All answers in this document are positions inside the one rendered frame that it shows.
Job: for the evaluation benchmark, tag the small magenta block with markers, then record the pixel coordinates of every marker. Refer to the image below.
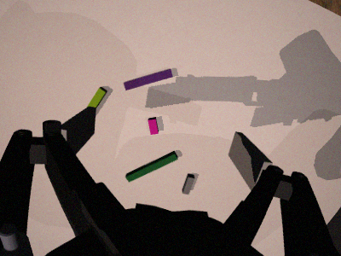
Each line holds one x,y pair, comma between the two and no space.
153,125

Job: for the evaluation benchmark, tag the purple rod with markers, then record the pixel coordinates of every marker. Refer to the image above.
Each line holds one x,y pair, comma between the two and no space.
154,77

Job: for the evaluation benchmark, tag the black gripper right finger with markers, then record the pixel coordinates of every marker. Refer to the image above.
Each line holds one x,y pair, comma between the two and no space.
305,231

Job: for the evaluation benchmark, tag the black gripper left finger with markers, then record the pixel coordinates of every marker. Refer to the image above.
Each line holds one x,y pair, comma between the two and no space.
87,204

